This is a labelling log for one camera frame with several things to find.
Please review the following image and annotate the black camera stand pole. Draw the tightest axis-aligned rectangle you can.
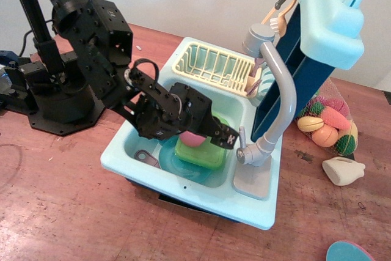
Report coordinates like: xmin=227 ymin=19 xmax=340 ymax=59
xmin=20 ymin=0 xmax=64 ymax=75

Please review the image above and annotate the blue pink plate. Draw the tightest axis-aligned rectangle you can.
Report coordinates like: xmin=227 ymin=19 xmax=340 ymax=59
xmin=326 ymin=241 xmax=375 ymax=261

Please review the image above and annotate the brown toy spatula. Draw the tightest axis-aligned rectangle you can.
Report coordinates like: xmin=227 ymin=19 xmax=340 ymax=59
xmin=134 ymin=149 xmax=161 ymax=169

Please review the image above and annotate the tan hanging brush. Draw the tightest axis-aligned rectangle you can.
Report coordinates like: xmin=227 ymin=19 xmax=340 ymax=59
xmin=261 ymin=0 xmax=297 ymax=37

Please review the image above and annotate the net bag of toy food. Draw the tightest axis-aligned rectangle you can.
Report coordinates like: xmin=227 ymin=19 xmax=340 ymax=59
xmin=295 ymin=79 xmax=358 ymax=156

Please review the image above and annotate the purple toy cutlery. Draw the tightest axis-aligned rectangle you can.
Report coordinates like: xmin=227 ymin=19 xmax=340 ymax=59
xmin=246 ymin=57 xmax=265 ymax=96

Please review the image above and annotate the grey toy faucet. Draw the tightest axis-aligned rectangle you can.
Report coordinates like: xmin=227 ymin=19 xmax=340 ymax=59
xmin=233 ymin=23 xmax=297 ymax=200

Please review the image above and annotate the beige toy jug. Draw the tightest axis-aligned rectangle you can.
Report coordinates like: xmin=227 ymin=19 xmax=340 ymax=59
xmin=322 ymin=156 xmax=366 ymax=186

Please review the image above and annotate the teal round plate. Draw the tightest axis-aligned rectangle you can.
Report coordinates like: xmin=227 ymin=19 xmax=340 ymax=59
xmin=158 ymin=138 xmax=213 ymax=184

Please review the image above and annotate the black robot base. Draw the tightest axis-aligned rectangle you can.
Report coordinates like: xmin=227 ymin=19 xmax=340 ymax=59
xmin=0 ymin=48 xmax=108 ymax=136

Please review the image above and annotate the green square plate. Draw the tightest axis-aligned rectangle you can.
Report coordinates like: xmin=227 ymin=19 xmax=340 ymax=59
xmin=174 ymin=111 xmax=230 ymax=170

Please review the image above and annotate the cream dish drying rack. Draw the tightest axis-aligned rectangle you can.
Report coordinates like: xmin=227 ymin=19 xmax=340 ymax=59
xmin=172 ymin=37 xmax=261 ymax=98

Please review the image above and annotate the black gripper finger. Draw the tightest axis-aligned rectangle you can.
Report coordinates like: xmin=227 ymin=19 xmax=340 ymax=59
xmin=210 ymin=135 xmax=235 ymax=150
xmin=210 ymin=122 xmax=239 ymax=142

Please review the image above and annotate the light blue toy sink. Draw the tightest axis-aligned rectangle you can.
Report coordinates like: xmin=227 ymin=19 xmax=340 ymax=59
xmin=101 ymin=37 xmax=282 ymax=230

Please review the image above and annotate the pink toy cup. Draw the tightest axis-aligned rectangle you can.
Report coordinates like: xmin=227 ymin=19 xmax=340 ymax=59
xmin=179 ymin=131 xmax=206 ymax=147

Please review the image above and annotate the dark blue shelf unit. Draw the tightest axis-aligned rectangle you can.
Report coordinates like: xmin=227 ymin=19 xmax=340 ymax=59
xmin=251 ymin=6 xmax=334 ymax=141

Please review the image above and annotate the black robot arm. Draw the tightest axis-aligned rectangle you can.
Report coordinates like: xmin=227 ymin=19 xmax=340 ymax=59
xmin=50 ymin=0 xmax=238 ymax=149

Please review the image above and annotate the light blue shelf top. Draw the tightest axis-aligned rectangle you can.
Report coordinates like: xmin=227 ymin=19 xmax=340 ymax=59
xmin=299 ymin=0 xmax=364 ymax=70

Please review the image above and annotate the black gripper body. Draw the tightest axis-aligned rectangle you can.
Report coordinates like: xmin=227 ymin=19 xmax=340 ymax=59
xmin=134 ymin=83 xmax=220 ymax=140

